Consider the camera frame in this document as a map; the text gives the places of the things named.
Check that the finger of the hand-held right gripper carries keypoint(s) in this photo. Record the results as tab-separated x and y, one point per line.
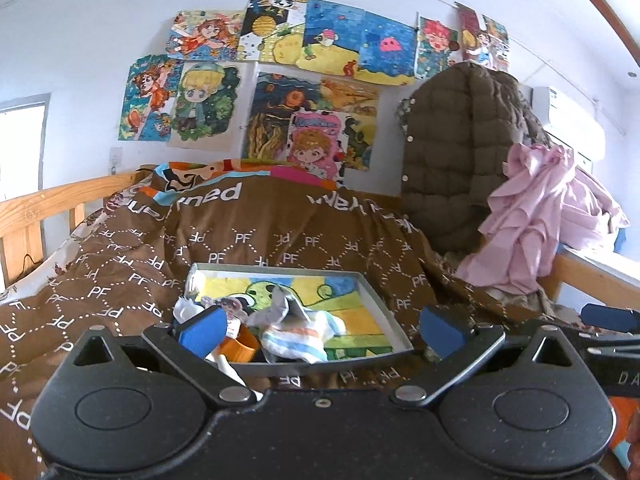
600	340
610	317

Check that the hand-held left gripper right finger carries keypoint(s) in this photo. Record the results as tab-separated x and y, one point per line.
442	335

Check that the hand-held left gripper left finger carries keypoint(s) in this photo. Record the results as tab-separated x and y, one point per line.
202	332

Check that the orange plastic cup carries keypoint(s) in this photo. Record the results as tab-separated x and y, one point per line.
242	350

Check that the white cloth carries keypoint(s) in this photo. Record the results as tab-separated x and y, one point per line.
235	372

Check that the grey cloth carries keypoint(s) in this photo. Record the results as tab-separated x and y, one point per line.
285	305

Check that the grey tray with cartoon painting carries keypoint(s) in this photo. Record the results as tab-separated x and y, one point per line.
360	305

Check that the orange blue striped towel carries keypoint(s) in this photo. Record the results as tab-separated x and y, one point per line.
300	342

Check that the pink cloth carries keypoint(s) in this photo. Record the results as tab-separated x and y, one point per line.
525	220

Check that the brown printed blanket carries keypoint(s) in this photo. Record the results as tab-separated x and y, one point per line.
300	240

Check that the olive puffer jacket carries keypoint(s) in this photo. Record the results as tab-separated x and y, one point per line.
450	160

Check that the white air conditioner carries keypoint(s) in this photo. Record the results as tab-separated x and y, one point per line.
565	110

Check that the pink-framed blond child poster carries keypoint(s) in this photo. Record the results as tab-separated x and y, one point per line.
312	150

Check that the blond boy green poster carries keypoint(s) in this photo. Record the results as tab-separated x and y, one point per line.
205	105

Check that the starry swirl painting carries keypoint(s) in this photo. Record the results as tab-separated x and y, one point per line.
275	105

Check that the swimming orange-haired girl poster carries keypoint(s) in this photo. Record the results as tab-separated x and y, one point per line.
147	100

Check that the window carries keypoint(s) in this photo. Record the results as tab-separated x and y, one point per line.
20	150

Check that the red-haired child poster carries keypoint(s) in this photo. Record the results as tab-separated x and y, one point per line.
435	45

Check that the flying orange-haired girl poster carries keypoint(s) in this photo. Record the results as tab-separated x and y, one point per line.
205	35

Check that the red background child poster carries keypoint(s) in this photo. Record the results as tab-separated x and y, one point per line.
482	35

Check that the blue sea yellow sand painting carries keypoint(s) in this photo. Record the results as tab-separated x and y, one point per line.
350	40

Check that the black yellow moon painting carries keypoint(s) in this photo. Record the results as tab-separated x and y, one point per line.
270	30

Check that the white wall switch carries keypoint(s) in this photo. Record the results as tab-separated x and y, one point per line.
116	160

